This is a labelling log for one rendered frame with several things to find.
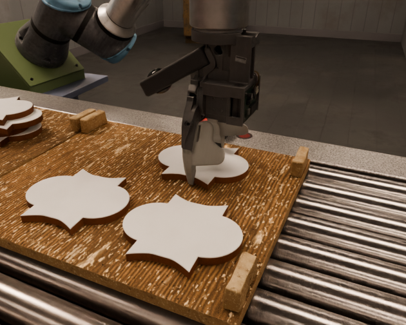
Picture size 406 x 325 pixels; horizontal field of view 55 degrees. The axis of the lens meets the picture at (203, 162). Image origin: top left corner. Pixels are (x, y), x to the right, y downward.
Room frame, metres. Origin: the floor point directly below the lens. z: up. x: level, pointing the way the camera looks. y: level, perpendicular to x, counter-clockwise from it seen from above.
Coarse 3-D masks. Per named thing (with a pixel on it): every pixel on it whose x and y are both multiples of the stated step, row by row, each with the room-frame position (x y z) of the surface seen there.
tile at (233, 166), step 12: (168, 156) 0.54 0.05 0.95; (180, 156) 0.54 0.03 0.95; (228, 156) 0.54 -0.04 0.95; (168, 168) 0.50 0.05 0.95; (180, 168) 0.50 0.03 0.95; (204, 168) 0.50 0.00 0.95; (216, 168) 0.50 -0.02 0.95; (228, 168) 0.50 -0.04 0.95; (240, 168) 0.50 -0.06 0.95; (204, 180) 0.47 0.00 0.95; (216, 180) 0.48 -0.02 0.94; (228, 180) 0.48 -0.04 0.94; (240, 180) 0.49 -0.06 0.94
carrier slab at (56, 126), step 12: (36, 108) 0.79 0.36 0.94; (48, 120) 0.72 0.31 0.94; (60, 120) 0.72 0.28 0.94; (48, 132) 0.66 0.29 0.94; (60, 132) 0.66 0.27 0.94; (72, 132) 0.66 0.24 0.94; (12, 144) 0.61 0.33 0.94; (24, 144) 0.61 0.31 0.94; (36, 144) 0.61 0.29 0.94; (48, 144) 0.61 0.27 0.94; (0, 156) 0.56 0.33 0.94; (12, 156) 0.56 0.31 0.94; (24, 156) 0.56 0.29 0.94; (36, 156) 0.57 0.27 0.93; (0, 168) 0.52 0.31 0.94; (12, 168) 0.52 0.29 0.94
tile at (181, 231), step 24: (144, 216) 0.38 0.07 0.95; (168, 216) 0.38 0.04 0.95; (192, 216) 0.38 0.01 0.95; (216, 216) 0.38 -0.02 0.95; (144, 240) 0.34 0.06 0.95; (168, 240) 0.34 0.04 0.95; (192, 240) 0.34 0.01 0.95; (216, 240) 0.34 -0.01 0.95; (240, 240) 0.34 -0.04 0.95; (168, 264) 0.31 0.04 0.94; (192, 264) 0.30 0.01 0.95; (216, 264) 0.31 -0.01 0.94
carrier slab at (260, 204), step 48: (96, 144) 0.61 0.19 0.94; (144, 144) 0.61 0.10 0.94; (0, 192) 0.45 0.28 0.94; (144, 192) 0.45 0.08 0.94; (192, 192) 0.45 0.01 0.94; (240, 192) 0.45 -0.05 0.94; (288, 192) 0.45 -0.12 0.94; (0, 240) 0.36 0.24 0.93; (48, 240) 0.35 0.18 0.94; (96, 240) 0.35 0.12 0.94; (144, 288) 0.28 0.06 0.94; (192, 288) 0.28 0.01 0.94
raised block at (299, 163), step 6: (300, 150) 0.53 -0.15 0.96; (306, 150) 0.53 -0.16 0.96; (300, 156) 0.51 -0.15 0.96; (306, 156) 0.51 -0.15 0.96; (294, 162) 0.50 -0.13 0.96; (300, 162) 0.49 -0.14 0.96; (306, 162) 0.53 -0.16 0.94; (294, 168) 0.50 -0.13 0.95; (300, 168) 0.49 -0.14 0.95; (294, 174) 0.49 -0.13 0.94; (300, 174) 0.49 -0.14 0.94
